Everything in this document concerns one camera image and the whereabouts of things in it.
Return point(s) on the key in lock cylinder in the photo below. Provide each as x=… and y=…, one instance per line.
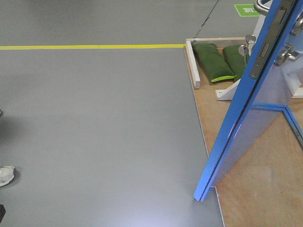
x=246, y=49

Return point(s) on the green floor sign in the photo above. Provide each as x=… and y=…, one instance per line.
x=246, y=10

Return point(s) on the white diagonal brace beam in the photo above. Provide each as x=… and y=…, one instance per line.
x=227, y=92

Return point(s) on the yellow floor tape line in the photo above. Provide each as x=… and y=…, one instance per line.
x=91, y=46

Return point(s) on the steel door lever handle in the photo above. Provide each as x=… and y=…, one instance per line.
x=261, y=7

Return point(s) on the plywood base platform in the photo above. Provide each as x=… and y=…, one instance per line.
x=264, y=184

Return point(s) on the green sandbag near white rail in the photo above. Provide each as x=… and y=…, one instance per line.
x=215, y=67

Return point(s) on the green sandbag under brace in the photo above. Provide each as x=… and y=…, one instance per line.
x=235, y=60

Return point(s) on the steel thumb-turn lock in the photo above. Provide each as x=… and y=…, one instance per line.
x=287, y=53

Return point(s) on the blue door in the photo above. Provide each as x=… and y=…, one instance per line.
x=246, y=106

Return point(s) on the steel lock edge plate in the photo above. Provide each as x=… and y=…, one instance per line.
x=279, y=13

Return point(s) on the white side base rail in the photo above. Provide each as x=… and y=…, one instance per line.
x=192, y=64

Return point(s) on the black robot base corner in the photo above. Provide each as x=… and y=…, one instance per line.
x=2, y=212

